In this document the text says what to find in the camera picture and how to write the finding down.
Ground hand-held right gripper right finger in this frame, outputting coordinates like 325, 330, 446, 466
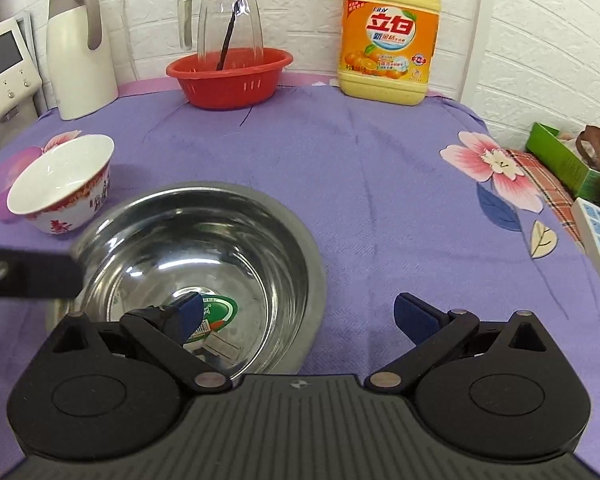
364, 292, 551, 392

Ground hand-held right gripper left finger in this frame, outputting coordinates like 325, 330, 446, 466
51, 292, 233, 395

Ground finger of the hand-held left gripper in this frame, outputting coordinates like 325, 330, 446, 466
0, 243, 84, 302

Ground stainless steel bowl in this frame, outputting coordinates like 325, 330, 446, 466
47, 181, 328, 376

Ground purple plastic bowl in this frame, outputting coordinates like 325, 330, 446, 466
0, 146, 43, 224

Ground white red-patterned bowl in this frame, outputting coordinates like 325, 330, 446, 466
6, 134, 116, 236

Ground purple floral tablecloth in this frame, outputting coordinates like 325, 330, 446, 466
0, 80, 600, 480

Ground pink plaid cloth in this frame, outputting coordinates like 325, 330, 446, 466
510, 149, 586, 251

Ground white power strip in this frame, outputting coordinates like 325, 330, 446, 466
571, 197, 600, 296

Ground white thermos jug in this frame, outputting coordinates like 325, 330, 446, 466
46, 0, 120, 122

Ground white water dispenser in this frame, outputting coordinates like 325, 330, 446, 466
0, 12, 43, 161

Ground green box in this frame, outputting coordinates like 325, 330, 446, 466
525, 121, 600, 203

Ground red plastic basket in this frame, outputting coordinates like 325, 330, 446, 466
166, 47, 294, 111

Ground yellow detergent bottle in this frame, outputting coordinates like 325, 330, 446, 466
336, 0, 442, 107

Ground glass pitcher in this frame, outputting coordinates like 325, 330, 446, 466
176, 0, 265, 68

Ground black stirring stick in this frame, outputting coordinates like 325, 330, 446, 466
215, 0, 258, 72

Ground brown bag strap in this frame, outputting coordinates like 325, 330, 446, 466
577, 125, 600, 167

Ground white wall cable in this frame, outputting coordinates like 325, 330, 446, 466
459, 0, 487, 103
121, 0, 137, 82

